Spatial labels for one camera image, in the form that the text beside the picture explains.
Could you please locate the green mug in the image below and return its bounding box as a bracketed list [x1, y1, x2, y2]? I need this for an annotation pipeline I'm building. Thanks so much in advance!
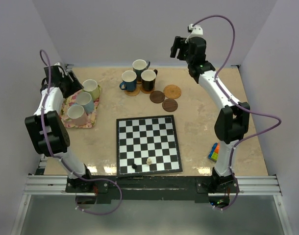
[82, 79, 100, 101]

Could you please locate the woven rattan coaster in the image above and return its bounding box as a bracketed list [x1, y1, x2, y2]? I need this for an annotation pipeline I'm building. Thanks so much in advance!
[163, 84, 181, 99]
[124, 87, 140, 96]

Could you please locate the black mug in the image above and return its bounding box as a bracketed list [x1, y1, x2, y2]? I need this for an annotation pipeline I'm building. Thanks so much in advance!
[141, 70, 158, 92]

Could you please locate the teal grey mug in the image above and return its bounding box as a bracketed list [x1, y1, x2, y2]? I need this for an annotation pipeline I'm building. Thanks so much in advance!
[132, 59, 150, 79]

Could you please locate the dark walnut coaster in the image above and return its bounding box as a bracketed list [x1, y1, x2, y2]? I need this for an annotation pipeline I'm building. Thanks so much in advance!
[149, 91, 165, 103]
[162, 98, 178, 112]

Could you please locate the dark blue mug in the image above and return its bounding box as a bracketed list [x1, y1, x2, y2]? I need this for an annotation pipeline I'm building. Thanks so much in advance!
[119, 70, 137, 92]

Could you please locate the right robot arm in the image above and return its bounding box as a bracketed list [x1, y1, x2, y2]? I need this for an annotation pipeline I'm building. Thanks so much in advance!
[170, 36, 249, 192]

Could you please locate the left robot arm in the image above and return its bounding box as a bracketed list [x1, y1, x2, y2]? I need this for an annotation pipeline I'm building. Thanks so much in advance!
[25, 62, 94, 192]

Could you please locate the floral serving tray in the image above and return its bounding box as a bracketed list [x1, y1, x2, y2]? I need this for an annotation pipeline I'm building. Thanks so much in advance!
[60, 85, 101, 128]

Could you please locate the light blue mug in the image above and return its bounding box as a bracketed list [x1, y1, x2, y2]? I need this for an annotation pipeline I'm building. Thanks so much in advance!
[75, 92, 94, 114]

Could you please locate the pink mug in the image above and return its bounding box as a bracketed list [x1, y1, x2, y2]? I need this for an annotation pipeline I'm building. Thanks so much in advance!
[63, 104, 87, 126]

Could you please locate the black white chessboard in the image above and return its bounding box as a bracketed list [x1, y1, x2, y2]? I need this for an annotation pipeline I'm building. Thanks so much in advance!
[116, 115, 183, 177]

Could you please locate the colourful toy car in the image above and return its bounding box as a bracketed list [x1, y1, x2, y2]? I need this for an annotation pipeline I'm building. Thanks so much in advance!
[208, 142, 220, 162]

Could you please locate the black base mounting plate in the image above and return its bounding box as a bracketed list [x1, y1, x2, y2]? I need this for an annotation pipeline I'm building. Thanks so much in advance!
[65, 176, 239, 204]

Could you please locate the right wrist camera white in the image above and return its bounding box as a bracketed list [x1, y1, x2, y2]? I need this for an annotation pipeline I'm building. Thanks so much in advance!
[185, 24, 203, 44]

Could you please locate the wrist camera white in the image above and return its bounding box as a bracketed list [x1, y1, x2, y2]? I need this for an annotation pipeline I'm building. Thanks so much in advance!
[185, 24, 203, 44]
[54, 62, 67, 74]

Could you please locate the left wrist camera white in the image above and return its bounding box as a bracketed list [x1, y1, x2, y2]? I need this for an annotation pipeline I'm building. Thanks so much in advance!
[54, 62, 67, 74]

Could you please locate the left aluminium rail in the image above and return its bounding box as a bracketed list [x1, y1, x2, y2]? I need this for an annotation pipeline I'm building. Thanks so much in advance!
[34, 64, 74, 175]

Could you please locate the aluminium rail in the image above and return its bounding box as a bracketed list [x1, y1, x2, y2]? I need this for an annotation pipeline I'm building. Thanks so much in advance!
[34, 64, 74, 175]
[24, 175, 282, 196]

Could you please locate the front aluminium rail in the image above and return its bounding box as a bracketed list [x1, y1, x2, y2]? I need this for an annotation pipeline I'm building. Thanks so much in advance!
[24, 175, 282, 196]

